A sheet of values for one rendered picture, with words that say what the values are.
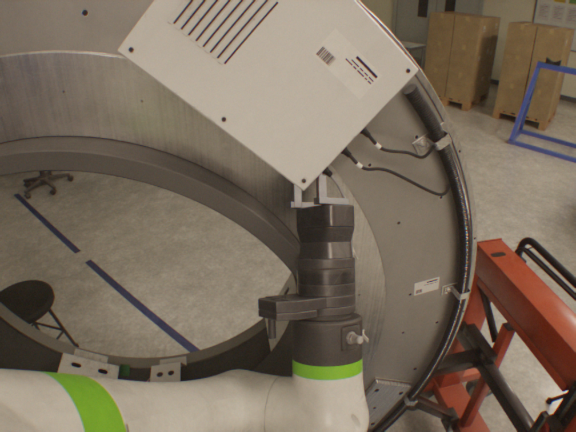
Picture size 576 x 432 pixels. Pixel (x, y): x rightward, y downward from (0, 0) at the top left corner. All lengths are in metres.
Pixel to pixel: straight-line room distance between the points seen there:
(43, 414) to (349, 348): 0.36
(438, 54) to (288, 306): 6.58
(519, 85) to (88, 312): 5.97
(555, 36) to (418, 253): 5.89
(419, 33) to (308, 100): 9.41
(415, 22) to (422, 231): 9.21
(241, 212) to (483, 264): 1.06
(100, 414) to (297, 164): 0.30
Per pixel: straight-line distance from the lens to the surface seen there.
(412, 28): 9.88
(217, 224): 3.34
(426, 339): 0.92
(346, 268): 0.53
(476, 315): 1.66
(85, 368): 1.33
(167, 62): 0.41
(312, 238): 0.54
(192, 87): 0.42
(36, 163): 0.55
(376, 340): 0.85
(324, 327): 0.52
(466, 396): 1.94
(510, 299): 1.39
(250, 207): 0.56
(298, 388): 0.56
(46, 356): 1.42
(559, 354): 1.27
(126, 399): 0.37
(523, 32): 6.57
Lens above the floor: 1.73
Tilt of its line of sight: 31 degrees down
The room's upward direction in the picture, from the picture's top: straight up
